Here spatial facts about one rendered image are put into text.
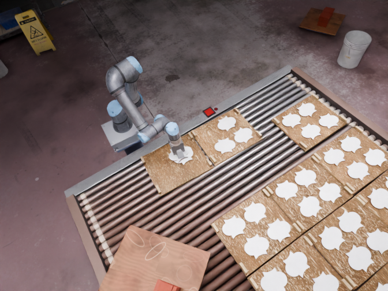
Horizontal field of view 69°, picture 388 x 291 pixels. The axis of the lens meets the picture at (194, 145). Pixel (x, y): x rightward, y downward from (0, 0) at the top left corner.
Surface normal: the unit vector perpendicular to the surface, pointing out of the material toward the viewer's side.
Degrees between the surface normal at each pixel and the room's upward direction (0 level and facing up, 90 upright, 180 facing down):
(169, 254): 0
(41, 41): 78
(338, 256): 0
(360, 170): 0
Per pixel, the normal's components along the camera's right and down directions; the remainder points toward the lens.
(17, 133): -0.10, -0.55
